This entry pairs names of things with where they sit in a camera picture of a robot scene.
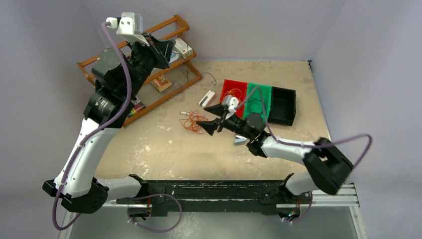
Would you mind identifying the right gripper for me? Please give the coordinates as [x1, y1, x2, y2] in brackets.
[197, 102, 254, 139]

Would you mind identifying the right arm purple hose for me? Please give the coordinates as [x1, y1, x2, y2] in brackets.
[234, 86, 373, 226]

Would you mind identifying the wooden shelf rack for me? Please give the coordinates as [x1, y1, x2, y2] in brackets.
[77, 14, 203, 128]

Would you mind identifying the red plastic bin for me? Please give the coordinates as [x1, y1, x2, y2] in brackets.
[219, 79, 248, 103]

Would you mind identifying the blue white oval package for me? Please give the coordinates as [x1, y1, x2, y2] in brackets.
[169, 51, 180, 64]

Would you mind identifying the yellow cable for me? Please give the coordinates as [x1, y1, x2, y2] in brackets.
[224, 88, 245, 103]

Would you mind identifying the coloured marker set pack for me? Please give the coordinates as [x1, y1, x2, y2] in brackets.
[127, 102, 146, 118]

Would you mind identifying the white stapler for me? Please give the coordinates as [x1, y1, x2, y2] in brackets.
[199, 90, 215, 108]

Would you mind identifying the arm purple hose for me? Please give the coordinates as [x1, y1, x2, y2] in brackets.
[234, 86, 373, 226]
[52, 21, 183, 234]

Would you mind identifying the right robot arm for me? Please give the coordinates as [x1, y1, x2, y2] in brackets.
[196, 104, 353, 203]

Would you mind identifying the orange snack packet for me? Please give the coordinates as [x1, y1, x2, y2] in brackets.
[150, 75, 173, 92]

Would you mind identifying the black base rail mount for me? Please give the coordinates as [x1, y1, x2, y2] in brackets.
[116, 179, 312, 218]

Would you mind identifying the black plastic bin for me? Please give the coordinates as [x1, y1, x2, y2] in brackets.
[268, 87, 296, 126]

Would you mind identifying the white blue staple remover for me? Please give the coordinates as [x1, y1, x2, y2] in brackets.
[233, 134, 249, 146]

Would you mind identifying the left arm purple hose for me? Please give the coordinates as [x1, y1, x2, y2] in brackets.
[52, 21, 183, 234]

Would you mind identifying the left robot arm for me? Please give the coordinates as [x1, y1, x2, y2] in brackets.
[42, 34, 175, 214]

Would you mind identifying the aluminium frame rail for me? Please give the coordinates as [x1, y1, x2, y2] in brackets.
[58, 183, 368, 239]

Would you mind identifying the white red box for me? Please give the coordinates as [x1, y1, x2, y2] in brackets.
[173, 38, 194, 59]

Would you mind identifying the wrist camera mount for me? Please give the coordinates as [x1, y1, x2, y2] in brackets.
[105, 12, 149, 46]
[221, 95, 240, 114]

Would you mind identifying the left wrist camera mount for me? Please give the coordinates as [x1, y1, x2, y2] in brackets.
[105, 12, 149, 46]

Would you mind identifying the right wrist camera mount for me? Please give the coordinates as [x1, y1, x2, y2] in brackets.
[221, 95, 240, 114]

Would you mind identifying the green plastic bin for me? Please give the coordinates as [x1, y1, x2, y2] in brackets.
[243, 83, 272, 120]

